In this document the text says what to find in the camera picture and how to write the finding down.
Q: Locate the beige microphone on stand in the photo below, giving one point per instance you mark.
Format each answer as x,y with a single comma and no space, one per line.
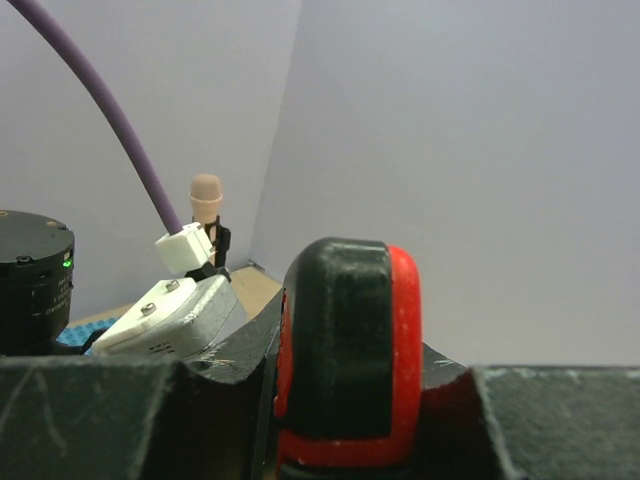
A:
206,195

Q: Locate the red black utility knife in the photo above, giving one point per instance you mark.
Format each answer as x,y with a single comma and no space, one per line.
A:
349,365

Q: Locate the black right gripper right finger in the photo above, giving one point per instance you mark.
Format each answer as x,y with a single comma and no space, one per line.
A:
527,422

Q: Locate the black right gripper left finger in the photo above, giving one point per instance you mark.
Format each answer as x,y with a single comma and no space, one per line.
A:
72,417

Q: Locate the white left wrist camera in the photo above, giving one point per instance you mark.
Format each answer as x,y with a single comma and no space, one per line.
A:
182,316

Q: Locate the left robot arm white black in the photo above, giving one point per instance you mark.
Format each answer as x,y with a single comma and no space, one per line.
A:
37,262

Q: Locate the blue studded building plate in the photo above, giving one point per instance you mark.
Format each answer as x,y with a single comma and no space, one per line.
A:
83,335

